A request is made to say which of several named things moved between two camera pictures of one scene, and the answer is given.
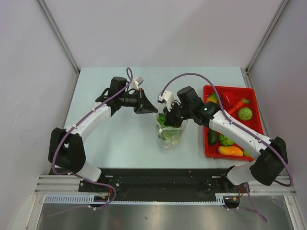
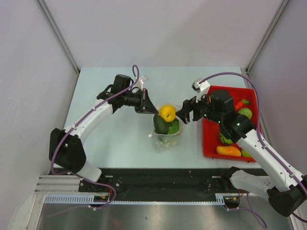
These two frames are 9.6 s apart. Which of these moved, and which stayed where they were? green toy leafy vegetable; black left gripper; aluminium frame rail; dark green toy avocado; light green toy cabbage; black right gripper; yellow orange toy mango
Moved: black right gripper; dark green toy avocado; green toy leafy vegetable
Stayed: yellow orange toy mango; light green toy cabbage; aluminium frame rail; black left gripper
